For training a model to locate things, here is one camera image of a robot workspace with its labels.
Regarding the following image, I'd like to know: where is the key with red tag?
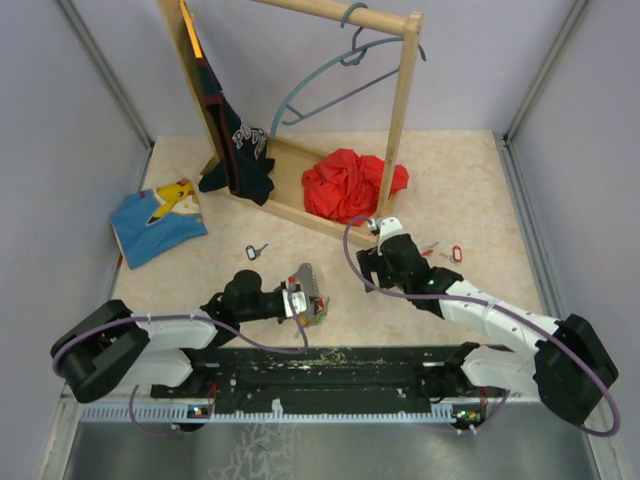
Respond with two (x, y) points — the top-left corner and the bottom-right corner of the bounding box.
(441, 245), (463, 264)
(311, 296), (330, 314)

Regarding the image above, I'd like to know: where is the grey key organiser plate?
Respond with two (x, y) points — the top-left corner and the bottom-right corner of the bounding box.
(294, 263), (322, 317)

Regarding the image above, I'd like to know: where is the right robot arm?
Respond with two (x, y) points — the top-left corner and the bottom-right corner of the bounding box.
(356, 233), (620, 426)

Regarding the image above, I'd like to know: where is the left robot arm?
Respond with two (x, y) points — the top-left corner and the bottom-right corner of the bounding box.
(51, 270), (308, 403)

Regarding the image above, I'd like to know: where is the key with grey tag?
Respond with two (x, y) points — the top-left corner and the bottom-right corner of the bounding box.
(245, 243), (269, 261)

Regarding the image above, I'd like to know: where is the red crumpled cloth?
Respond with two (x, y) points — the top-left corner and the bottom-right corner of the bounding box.
(301, 149), (385, 224)

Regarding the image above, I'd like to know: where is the blue Pikachu shirt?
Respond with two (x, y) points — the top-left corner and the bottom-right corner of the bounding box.
(109, 178), (207, 269)

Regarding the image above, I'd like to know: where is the navy blue shirt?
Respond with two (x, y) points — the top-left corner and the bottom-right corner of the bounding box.
(196, 58), (275, 206)

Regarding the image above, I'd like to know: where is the wooden clothes rack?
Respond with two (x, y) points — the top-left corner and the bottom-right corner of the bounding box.
(157, 0), (424, 238)

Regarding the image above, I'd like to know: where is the teal plastic hanger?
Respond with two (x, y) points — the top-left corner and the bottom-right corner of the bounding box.
(268, 1), (426, 136)

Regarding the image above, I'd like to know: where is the key with red handle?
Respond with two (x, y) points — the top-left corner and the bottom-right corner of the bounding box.
(421, 242), (439, 257)

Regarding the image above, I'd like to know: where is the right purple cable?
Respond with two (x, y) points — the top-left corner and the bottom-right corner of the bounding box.
(343, 215), (623, 437)

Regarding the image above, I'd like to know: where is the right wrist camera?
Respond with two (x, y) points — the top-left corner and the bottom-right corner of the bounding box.
(369, 216), (404, 247)

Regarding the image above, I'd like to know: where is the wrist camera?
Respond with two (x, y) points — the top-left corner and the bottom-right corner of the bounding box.
(282, 289), (308, 318)
(369, 216), (404, 247)

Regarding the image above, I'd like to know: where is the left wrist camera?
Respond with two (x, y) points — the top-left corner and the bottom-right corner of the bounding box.
(282, 289), (308, 318)

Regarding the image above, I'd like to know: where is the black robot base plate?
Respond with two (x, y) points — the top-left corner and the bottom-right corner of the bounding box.
(151, 344), (501, 415)

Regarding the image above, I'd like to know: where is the grey slotted cable duct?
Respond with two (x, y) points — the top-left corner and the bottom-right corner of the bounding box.
(79, 402), (494, 425)

